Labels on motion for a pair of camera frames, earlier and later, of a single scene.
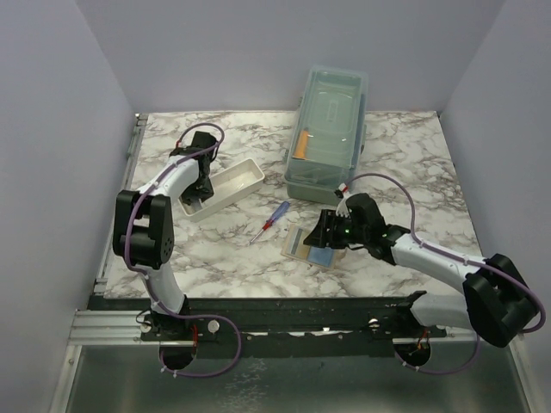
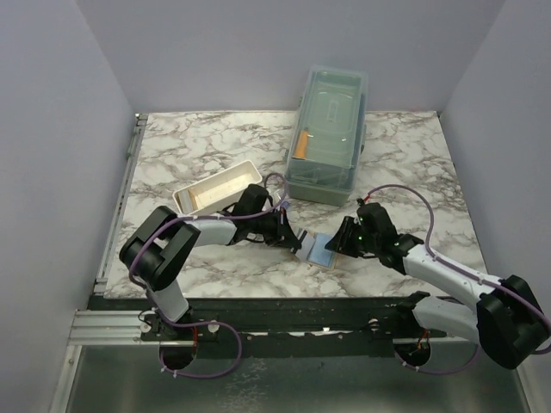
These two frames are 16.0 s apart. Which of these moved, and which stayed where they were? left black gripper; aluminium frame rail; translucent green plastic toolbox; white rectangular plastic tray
Moved: left black gripper
Stayed: white rectangular plastic tray; translucent green plastic toolbox; aluminium frame rail
